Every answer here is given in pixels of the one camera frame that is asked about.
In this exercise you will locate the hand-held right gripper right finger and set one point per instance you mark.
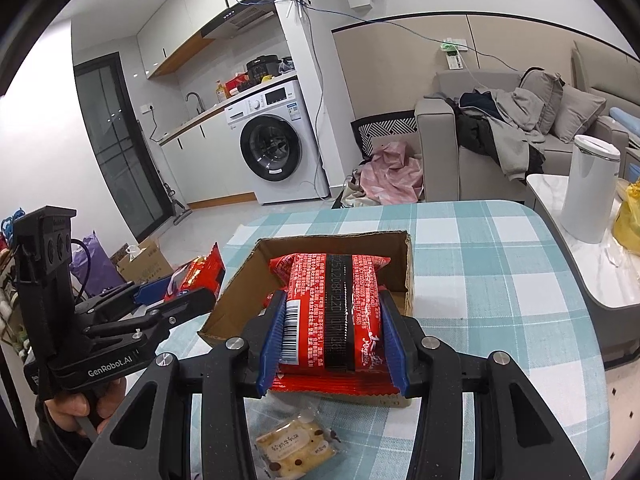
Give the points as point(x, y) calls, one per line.
point(395, 345)

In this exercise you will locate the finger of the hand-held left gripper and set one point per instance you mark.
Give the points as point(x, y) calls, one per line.
point(150, 292)
point(185, 307)

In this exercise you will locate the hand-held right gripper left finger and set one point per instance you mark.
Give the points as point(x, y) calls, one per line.
point(272, 345)

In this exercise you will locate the red pointed snack bag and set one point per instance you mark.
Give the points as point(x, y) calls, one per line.
point(205, 270)

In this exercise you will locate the brown cardboard box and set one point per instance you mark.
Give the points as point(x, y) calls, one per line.
point(235, 300)

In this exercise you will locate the red black-striped snack packet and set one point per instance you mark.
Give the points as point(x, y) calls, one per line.
point(312, 300)

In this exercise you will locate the yellow cake packet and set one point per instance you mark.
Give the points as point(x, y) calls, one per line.
point(295, 442)

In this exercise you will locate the person's left forearm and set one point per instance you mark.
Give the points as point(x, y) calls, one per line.
point(35, 450)

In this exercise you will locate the person's left hand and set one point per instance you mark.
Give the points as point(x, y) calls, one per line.
point(70, 410)

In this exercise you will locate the small cardboard box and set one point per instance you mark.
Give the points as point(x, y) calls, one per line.
point(147, 265)

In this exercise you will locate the shoe rack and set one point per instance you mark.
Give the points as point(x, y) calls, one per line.
point(7, 300)

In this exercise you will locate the purple plastic bag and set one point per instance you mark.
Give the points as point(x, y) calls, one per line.
point(95, 265)

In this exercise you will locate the grey stick vacuum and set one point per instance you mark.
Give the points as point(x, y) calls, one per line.
point(177, 210)

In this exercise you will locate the blue shoes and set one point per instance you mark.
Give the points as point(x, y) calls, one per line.
point(10, 222)

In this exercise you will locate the checked tablecloth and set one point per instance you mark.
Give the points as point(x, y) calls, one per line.
point(475, 270)

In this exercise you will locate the white base cabinet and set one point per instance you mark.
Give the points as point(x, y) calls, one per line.
point(210, 160)

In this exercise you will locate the dark glass door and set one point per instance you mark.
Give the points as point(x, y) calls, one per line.
point(120, 150)

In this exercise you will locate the pink cloth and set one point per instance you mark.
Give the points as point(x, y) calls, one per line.
point(395, 175)

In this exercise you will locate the white washing machine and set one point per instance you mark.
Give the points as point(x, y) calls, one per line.
point(270, 150)

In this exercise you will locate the metal faucet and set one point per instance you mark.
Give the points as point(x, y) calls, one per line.
point(196, 100)

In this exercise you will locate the beige sofa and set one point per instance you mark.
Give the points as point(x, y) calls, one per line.
point(440, 150)

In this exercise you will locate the white marble side table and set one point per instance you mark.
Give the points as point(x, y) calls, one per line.
point(590, 280)

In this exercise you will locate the yellow oil bottle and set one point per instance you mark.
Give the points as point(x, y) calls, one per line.
point(220, 92)

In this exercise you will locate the black patterned basket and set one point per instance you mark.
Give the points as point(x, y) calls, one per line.
point(380, 132)

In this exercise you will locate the red box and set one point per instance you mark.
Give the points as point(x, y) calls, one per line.
point(237, 84)

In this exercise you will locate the black jacket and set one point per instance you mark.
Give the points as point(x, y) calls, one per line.
point(470, 130)

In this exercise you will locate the white cylindrical bin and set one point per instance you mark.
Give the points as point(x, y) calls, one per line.
point(590, 195)

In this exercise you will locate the grey jacket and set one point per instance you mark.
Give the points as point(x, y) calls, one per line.
point(515, 130)

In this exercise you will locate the black rice cooker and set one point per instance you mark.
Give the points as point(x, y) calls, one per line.
point(262, 69)

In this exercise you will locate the yellow plastic bag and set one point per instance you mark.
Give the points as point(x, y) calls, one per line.
point(629, 225)

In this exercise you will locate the dark grey pillow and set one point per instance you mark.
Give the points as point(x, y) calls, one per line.
point(542, 100)

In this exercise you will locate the silver range hood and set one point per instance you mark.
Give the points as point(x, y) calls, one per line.
point(240, 17)

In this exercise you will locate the light grey pillow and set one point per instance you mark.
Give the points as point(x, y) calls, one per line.
point(580, 112)

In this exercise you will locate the light blue roll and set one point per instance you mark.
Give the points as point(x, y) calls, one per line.
point(625, 120)

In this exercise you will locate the white wall cabinets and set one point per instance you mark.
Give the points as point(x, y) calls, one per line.
point(170, 25)

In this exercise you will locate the white wall remote control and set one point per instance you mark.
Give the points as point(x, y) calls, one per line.
point(454, 55)

